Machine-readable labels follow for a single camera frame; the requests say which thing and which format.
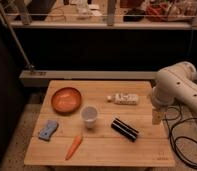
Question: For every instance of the orange round plate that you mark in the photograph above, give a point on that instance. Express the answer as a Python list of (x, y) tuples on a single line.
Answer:
[(66, 100)]

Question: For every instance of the upper shelf with clutter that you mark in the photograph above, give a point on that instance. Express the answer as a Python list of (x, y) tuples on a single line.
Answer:
[(101, 14)]

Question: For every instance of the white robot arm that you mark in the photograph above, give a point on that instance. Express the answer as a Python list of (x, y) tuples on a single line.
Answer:
[(173, 82)]

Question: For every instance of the black cylindrical box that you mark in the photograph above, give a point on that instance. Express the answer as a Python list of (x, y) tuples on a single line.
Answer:
[(124, 129)]

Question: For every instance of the blue sponge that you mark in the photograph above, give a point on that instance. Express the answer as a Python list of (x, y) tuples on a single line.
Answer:
[(47, 131)]

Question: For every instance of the white clear plastic bottle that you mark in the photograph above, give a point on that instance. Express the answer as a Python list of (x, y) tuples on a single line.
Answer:
[(123, 98)]

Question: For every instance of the grey metal rail beam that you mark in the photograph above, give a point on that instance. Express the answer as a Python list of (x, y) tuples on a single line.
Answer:
[(41, 78)]

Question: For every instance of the translucent plastic cup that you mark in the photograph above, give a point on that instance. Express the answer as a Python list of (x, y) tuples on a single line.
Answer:
[(89, 116)]

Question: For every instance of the orange carrot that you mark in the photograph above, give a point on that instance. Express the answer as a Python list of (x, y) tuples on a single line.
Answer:
[(75, 144)]

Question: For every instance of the metal diagonal pole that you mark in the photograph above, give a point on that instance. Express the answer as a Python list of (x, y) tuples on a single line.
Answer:
[(29, 65)]

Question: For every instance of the beige wooden gripper finger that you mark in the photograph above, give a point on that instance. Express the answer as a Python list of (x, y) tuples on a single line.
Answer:
[(157, 116)]

